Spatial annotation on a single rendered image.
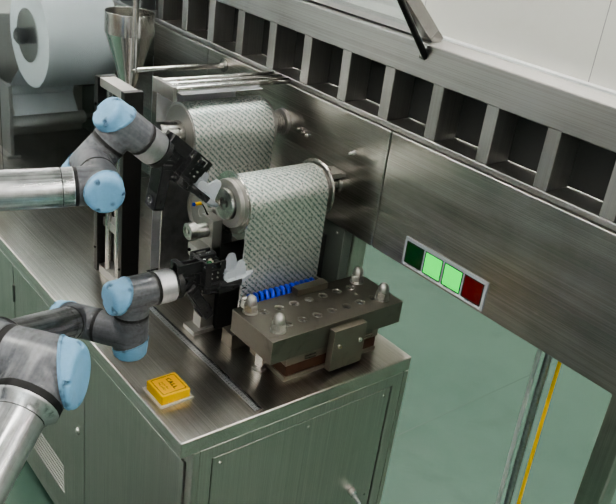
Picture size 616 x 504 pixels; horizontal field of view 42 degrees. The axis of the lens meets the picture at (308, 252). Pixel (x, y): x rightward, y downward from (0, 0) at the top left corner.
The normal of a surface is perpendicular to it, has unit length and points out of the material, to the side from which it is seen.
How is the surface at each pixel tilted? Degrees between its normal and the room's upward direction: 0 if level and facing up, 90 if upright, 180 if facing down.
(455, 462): 0
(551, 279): 90
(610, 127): 90
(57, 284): 0
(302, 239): 90
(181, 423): 0
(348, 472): 90
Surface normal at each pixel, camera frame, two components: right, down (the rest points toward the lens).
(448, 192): -0.78, 0.19
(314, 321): 0.12, -0.89
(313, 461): 0.61, 0.42
